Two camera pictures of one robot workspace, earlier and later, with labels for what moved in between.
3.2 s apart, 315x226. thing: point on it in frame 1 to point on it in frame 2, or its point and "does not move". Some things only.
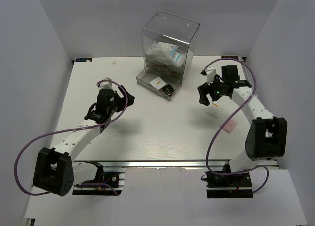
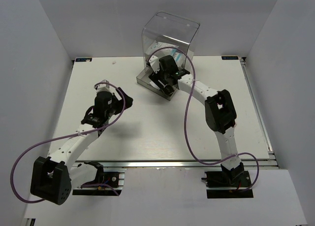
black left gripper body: x=118 y=103 does not move
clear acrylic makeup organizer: x=168 y=42 does not move
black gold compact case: x=168 y=89 does not move
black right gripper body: x=217 y=91 to x=160 y=76
